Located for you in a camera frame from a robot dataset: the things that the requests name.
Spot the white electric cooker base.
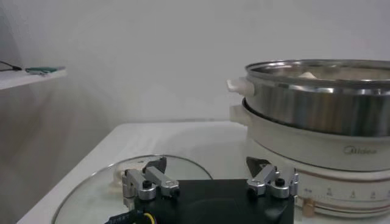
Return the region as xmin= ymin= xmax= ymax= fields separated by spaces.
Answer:
xmin=229 ymin=102 xmax=390 ymax=219

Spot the round glass pot lid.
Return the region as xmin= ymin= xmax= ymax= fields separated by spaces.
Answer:
xmin=51 ymin=154 xmax=214 ymax=224

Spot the white side table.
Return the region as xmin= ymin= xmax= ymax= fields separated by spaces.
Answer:
xmin=0 ymin=68 xmax=68 ymax=91

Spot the green handled tool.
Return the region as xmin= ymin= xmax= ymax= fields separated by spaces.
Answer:
xmin=24 ymin=66 xmax=66 ymax=75

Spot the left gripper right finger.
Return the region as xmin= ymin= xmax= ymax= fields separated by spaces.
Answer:
xmin=246 ymin=156 xmax=300 ymax=200

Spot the white steamed baozi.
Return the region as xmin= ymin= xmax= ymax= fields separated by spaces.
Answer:
xmin=298 ymin=71 xmax=318 ymax=80

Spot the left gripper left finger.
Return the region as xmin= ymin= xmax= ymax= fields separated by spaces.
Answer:
xmin=121 ymin=156 xmax=181 ymax=201

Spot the thin black cable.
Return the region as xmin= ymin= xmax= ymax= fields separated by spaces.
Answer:
xmin=0 ymin=60 xmax=23 ymax=72

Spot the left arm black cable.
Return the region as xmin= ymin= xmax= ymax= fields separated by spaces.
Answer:
xmin=104 ymin=209 xmax=157 ymax=224

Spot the stainless steel steamer basket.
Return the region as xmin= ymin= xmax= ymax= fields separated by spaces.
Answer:
xmin=226 ymin=58 xmax=390 ymax=138

